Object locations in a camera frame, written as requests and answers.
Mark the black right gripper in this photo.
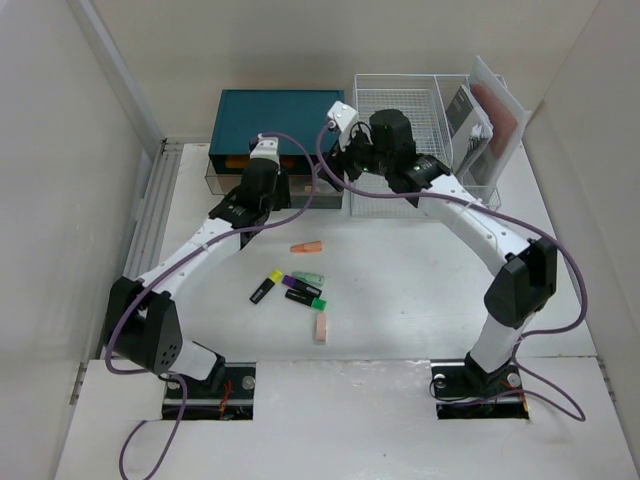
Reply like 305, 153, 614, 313
316, 125, 392, 192

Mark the teal drawer cabinet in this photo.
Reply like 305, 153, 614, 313
205, 89, 345, 208

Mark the Canon setup guide booklet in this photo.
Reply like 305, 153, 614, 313
445, 85, 493, 178

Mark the clear mesh zip pouch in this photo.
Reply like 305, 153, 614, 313
468, 56, 532, 190

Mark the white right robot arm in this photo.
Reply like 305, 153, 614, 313
317, 101, 558, 394

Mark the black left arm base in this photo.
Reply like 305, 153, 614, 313
182, 363, 257, 421

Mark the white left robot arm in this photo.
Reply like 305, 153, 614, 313
104, 158, 285, 397

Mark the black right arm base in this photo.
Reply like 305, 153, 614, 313
429, 359, 529, 420

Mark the orange transparent stapler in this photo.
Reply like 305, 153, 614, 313
290, 241, 323, 254

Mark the black yellow highlighter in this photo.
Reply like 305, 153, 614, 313
249, 269, 284, 305

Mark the black purple highlighter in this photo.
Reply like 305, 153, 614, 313
281, 275, 322, 298

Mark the black green highlighter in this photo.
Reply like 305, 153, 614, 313
285, 289, 327, 312

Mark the pink eraser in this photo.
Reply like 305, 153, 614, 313
314, 313, 328, 344

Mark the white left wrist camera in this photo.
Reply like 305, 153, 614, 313
249, 134, 280, 165

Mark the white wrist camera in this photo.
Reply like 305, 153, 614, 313
249, 134, 280, 165
327, 101, 359, 151

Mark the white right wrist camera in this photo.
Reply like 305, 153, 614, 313
327, 101, 359, 151

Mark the white wire desk organizer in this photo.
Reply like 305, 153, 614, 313
349, 74, 501, 219

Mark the aluminium rail frame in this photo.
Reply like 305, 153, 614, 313
102, 138, 211, 359

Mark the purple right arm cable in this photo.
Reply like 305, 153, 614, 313
317, 123, 587, 424

